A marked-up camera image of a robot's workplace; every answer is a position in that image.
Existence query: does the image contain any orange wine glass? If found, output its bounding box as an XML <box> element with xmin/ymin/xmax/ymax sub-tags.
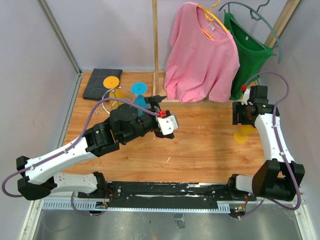
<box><xmin>233</xmin><ymin>125</ymin><xmax>257</xmax><ymax>144</ymax></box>
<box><xmin>102</xmin><ymin>76</ymin><xmax>125</xmax><ymax>99</ymax></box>

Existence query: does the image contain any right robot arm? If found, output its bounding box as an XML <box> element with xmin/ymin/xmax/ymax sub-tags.
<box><xmin>226</xmin><ymin>85</ymin><xmax>305</xmax><ymax>202</ymax></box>

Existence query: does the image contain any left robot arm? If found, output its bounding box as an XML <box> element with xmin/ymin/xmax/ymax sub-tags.
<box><xmin>16</xmin><ymin>95</ymin><xmax>179</xmax><ymax>201</ymax></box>

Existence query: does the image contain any blue wine glass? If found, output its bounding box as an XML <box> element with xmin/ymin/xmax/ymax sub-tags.
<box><xmin>131</xmin><ymin>82</ymin><xmax>150</xmax><ymax>109</ymax></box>

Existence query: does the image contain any chrome wine glass rack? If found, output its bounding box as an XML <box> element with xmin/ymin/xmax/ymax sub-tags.
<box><xmin>94</xmin><ymin>86</ymin><xmax>136</xmax><ymax>114</ymax></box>

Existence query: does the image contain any wooden clothes rack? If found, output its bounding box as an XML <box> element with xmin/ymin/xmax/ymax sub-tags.
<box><xmin>151</xmin><ymin>0</ymin><xmax>302</xmax><ymax>95</ymax></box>

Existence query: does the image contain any dark grey folded cloth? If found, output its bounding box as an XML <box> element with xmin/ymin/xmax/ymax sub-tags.
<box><xmin>82</xmin><ymin>68</ymin><xmax>123</xmax><ymax>101</ymax></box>

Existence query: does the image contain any green t-shirt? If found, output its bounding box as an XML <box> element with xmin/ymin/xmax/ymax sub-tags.
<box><xmin>224</xmin><ymin>12</ymin><xmax>273</xmax><ymax>101</ymax></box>

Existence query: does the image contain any pink t-shirt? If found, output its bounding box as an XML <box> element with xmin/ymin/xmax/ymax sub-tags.
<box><xmin>163</xmin><ymin>2</ymin><xmax>240</xmax><ymax>104</ymax></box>

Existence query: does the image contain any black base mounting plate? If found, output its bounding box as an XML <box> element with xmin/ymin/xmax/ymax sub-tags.
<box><xmin>76</xmin><ymin>181</ymin><xmax>256</xmax><ymax>211</ymax></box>

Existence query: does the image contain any grey-blue clothes hanger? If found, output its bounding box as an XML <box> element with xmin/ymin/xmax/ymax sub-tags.
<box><xmin>218</xmin><ymin>0</ymin><xmax>283</xmax><ymax>64</ymax></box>

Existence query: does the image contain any orange clothes hanger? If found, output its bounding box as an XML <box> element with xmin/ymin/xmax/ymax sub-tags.
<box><xmin>195</xmin><ymin>0</ymin><xmax>231</xmax><ymax>42</ymax></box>

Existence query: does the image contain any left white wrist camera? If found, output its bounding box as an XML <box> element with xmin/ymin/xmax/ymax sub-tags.
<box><xmin>156</xmin><ymin>110</ymin><xmax>179</xmax><ymax>136</ymax></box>

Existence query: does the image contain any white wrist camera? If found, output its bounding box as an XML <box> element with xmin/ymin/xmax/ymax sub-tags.
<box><xmin>241</xmin><ymin>85</ymin><xmax>251</xmax><ymax>105</ymax></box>
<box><xmin>156</xmin><ymin>110</ymin><xmax>179</xmax><ymax>136</ymax></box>

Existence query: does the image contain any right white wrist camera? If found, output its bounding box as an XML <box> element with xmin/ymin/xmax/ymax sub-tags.
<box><xmin>241</xmin><ymin>85</ymin><xmax>251</xmax><ymax>105</ymax></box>

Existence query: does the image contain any aluminium frame post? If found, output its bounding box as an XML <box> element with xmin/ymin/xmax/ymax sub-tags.
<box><xmin>36</xmin><ymin>0</ymin><xmax>83</xmax><ymax>75</ymax></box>

